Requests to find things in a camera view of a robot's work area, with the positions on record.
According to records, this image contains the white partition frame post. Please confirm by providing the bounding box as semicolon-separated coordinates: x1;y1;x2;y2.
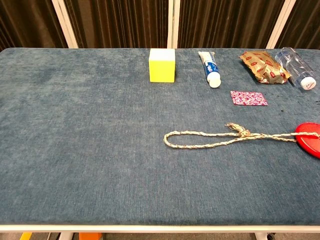
167;0;181;49
265;0;297;50
51;0;79;49

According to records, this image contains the gold red snack wrapper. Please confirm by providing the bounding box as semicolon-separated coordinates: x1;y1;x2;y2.
239;50;293;85

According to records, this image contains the blue fabric table cover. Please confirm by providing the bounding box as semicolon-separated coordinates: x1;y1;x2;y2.
0;47;320;226

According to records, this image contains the white table frame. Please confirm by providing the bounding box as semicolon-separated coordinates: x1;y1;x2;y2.
0;223;320;240

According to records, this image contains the yellow cube block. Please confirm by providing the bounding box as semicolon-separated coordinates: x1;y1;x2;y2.
148;48;176;83

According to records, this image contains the dark brown curtain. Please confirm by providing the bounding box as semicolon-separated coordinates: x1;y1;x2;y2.
0;0;320;52

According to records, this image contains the pink patterned card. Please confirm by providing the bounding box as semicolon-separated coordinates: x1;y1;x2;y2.
230;90;268;107

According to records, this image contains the beige twisted rope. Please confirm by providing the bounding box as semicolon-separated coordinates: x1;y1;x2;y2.
163;122;320;150

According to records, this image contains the clear plastic water bottle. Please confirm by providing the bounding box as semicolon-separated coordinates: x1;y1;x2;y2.
274;46;318;90

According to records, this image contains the white blue toothpaste tube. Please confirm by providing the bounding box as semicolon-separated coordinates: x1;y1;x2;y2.
197;50;222;89

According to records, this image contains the red plastic disc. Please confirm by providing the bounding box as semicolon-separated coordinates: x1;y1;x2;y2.
294;122;320;159

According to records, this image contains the orange box under table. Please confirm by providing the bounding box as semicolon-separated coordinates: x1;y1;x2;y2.
78;232;103;240

